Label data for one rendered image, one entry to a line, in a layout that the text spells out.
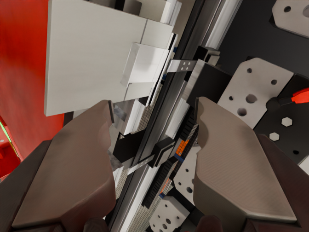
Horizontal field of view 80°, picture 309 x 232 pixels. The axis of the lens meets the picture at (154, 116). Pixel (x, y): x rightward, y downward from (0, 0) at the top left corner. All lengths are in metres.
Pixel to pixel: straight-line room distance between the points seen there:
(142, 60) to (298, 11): 0.27
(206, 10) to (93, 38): 0.46
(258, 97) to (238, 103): 0.03
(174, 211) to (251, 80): 0.38
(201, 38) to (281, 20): 0.36
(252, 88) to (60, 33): 0.31
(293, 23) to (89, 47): 0.30
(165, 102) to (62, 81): 0.51
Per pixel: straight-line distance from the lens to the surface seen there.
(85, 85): 0.35
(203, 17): 0.70
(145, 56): 0.42
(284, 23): 0.36
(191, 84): 0.45
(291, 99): 0.33
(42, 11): 0.64
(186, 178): 0.48
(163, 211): 0.59
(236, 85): 0.37
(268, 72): 0.36
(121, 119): 0.58
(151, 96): 0.53
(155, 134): 0.84
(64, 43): 0.31
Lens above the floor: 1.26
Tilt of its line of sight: 25 degrees down
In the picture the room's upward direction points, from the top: 127 degrees clockwise
